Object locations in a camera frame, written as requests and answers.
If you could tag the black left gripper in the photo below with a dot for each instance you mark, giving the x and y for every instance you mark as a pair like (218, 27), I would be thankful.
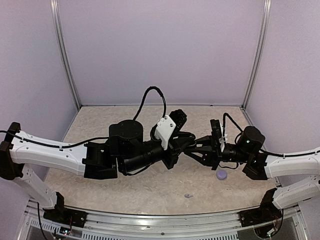
(177, 146)

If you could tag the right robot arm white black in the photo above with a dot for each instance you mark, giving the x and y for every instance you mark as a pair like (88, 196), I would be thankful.
(260, 165)

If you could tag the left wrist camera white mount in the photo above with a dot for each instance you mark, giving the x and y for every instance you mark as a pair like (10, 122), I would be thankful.
(165, 128)

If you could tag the purple charging case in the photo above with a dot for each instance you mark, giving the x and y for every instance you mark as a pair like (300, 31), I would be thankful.
(221, 174)

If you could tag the aluminium front rail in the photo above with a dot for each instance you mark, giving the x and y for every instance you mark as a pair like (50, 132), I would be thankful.
(102, 225)

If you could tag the left aluminium corner post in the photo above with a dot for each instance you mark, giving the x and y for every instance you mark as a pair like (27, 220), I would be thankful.
(54, 6)

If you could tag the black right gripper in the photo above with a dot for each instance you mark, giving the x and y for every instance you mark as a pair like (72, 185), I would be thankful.
(212, 156)

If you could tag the right aluminium corner post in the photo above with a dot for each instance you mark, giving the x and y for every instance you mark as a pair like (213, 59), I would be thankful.
(258, 53)

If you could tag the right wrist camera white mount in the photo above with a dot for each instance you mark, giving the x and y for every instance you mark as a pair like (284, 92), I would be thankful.
(216, 130)

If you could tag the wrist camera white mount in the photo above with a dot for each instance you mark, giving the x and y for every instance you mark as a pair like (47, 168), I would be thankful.
(216, 130)
(165, 128)

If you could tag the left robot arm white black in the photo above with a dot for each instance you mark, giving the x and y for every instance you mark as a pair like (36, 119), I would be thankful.
(123, 151)

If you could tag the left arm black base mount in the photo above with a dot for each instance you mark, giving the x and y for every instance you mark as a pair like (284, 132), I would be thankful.
(63, 215)

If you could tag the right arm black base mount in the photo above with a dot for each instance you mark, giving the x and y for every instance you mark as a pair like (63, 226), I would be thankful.
(265, 212)

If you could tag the aluminium corner post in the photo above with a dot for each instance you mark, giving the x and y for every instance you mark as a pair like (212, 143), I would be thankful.
(258, 53)
(54, 6)

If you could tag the purple earbud near front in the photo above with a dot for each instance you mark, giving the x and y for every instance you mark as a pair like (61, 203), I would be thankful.
(187, 195)

